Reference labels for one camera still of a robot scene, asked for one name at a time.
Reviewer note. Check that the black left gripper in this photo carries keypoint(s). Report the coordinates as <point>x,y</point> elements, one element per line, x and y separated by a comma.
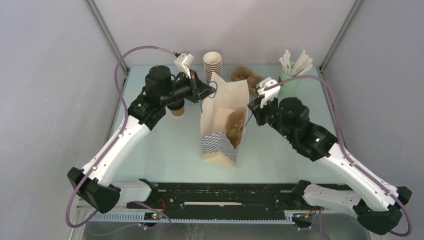
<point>199,89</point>

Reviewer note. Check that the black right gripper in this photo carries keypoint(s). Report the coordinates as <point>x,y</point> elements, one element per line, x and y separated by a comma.
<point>258,111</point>

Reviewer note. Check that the paper takeout bag blue handles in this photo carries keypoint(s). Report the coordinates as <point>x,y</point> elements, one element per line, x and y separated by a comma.
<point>229,97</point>

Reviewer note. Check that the single brown paper cup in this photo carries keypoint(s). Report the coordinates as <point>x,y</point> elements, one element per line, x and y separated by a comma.
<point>177,112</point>

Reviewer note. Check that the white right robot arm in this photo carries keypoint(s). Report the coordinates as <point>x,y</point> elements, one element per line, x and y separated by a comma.
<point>376,204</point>

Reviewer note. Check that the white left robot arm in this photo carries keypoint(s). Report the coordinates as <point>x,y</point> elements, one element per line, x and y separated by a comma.
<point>161,91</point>

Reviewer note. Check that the stack of brown paper cups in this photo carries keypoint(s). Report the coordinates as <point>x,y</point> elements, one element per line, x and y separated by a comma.
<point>212,63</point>

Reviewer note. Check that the green straw holder cup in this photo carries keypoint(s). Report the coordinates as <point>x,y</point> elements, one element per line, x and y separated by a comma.
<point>287,89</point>

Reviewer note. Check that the bundle of white wrapped straws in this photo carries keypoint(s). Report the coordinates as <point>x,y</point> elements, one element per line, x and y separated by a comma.
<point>303,64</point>

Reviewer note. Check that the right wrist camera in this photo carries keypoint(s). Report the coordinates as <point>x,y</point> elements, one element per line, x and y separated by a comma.
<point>267,89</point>

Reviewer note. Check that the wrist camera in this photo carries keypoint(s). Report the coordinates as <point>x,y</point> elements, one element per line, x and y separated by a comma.
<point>267,89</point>
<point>183,62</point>

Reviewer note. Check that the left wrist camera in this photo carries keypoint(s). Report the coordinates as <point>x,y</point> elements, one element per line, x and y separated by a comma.
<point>183,62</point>

